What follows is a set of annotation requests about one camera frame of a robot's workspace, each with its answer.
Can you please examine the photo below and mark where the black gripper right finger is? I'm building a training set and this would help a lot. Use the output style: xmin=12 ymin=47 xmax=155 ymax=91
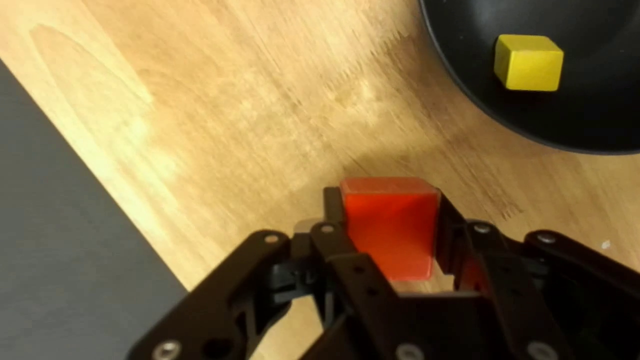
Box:
xmin=431 ymin=191 xmax=640 ymax=360

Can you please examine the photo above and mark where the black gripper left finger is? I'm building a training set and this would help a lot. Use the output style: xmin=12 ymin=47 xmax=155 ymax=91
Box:
xmin=126 ymin=186 xmax=402 ymax=360

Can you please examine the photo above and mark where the orange wooden block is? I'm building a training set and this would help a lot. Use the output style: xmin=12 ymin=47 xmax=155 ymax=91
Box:
xmin=337 ymin=175 xmax=443 ymax=283

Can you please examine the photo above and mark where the yellow-green rectangular wooden block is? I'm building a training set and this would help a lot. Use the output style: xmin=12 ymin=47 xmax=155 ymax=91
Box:
xmin=491 ymin=31 xmax=566 ymax=93

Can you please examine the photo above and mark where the black bowl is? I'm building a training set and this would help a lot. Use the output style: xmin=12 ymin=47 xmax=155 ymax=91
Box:
xmin=417 ymin=0 xmax=640 ymax=157

